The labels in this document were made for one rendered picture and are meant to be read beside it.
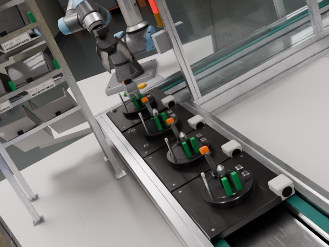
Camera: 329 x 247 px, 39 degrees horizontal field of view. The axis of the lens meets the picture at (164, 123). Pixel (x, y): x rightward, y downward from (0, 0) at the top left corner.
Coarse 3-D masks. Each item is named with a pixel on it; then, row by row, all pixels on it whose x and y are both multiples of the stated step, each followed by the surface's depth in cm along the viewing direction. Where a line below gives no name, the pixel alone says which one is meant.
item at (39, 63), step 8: (32, 56) 149; (40, 56) 149; (48, 56) 158; (16, 64) 149; (24, 64) 149; (32, 64) 149; (40, 64) 149; (48, 64) 151; (8, 72) 149; (16, 72) 149; (24, 72) 149; (32, 72) 149; (40, 72) 149; (48, 72) 149; (16, 80) 149; (24, 80) 149
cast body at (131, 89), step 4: (128, 80) 178; (132, 80) 179; (124, 84) 179; (128, 84) 177; (132, 84) 177; (136, 84) 178; (124, 88) 180; (128, 88) 177; (132, 88) 178; (136, 88) 178; (128, 92) 178; (132, 92) 178; (136, 92) 178; (128, 96) 181; (132, 96) 178; (136, 96) 176
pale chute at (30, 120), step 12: (24, 108) 160; (24, 120) 160; (36, 120) 169; (0, 132) 161; (12, 132) 165; (36, 132) 173; (48, 132) 179; (12, 144) 173; (24, 144) 178; (36, 144) 182
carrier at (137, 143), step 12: (168, 108) 173; (180, 108) 170; (156, 120) 154; (180, 120) 162; (192, 120) 154; (204, 120) 153; (144, 132) 159; (156, 132) 156; (168, 132) 155; (132, 144) 160; (144, 144) 156; (156, 144) 153; (144, 156) 149
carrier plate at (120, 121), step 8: (152, 88) 196; (160, 96) 186; (160, 104) 179; (112, 112) 190; (120, 112) 187; (160, 112) 175; (112, 120) 183; (120, 120) 180; (128, 120) 178; (136, 120) 175; (144, 120) 173; (120, 128) 174; (128, 128) 172
